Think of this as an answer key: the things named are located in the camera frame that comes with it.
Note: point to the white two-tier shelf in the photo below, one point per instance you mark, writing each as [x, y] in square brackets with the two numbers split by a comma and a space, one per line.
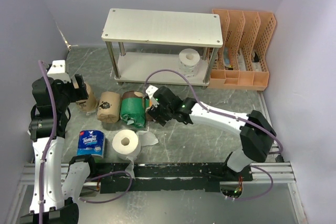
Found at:
[153, 27]

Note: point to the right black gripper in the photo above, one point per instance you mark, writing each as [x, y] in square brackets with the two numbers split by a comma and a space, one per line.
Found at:
[155, 112]

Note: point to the plain white toilet roll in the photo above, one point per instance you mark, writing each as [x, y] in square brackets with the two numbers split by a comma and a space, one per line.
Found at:
[127, 144]

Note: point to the lying beige roll cloud print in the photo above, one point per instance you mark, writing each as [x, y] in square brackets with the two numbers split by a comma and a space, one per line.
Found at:
[109, 107]

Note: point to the upright beige wrapped roll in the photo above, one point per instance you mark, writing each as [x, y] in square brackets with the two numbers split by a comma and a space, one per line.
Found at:
[90, 104]

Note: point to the blue Tempo wrapped roll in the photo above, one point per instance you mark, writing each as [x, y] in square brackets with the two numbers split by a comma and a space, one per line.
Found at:
[91, 142]

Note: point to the orange plastic file organizer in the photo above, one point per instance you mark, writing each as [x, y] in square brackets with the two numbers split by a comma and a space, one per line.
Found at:
[241, 61]

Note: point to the aluminium frame rail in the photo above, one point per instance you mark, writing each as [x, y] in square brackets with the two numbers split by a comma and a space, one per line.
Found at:
[264, 173]

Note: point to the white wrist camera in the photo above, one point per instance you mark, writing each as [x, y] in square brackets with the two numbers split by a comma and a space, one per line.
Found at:
[58, 71]
[150, 91]

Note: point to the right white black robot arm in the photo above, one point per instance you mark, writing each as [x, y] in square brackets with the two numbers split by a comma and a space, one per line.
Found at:
[251, 128]

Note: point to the white roll pink dots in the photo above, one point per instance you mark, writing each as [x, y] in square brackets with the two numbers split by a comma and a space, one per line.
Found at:
[189, 62]

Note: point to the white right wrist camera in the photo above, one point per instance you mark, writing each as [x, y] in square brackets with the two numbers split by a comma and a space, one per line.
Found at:
[150, 91]

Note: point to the green brown roll orange label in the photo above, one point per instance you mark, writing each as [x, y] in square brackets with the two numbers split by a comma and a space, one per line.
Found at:
[148, 106]

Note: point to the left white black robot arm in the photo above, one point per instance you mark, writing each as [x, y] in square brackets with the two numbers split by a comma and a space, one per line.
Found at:
[55, 200]

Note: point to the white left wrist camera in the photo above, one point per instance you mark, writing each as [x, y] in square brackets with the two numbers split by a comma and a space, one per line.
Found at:
[58, 71]

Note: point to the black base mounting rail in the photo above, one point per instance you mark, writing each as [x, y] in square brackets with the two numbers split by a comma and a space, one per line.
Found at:
[174, 176]

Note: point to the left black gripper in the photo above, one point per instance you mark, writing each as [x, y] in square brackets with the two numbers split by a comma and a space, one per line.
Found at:
[77, 94]

